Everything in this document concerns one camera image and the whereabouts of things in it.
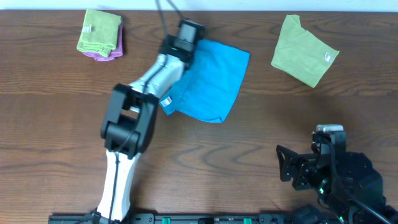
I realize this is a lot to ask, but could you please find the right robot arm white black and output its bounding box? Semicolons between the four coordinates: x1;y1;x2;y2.
276;131;397;223

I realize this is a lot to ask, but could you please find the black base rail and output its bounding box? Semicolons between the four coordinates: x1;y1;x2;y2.
48;213;316;224

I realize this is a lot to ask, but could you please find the pink folded cloth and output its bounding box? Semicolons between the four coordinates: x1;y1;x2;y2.
83;22;124;62

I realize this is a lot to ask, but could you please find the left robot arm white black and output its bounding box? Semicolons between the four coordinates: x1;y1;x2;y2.
91;19;205;223

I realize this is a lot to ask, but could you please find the green cloth unfolded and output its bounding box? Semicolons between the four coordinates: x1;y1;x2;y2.
271;14;339;88

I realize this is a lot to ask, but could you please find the green folded cloth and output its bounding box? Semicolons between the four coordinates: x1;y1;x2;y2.
76;9;122;57

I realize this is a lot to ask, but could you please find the blue microfiber cloth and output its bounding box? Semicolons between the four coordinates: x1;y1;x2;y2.
159;40;250;123

